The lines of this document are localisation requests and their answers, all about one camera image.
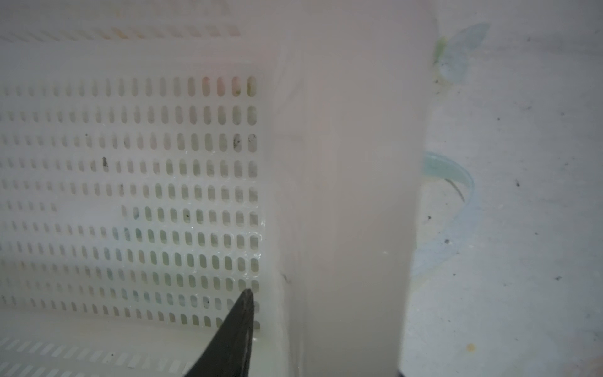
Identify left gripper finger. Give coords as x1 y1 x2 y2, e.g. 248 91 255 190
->
185 288 254 377

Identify white plastic basket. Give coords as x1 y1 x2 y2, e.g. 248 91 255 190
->
1 1 437 376

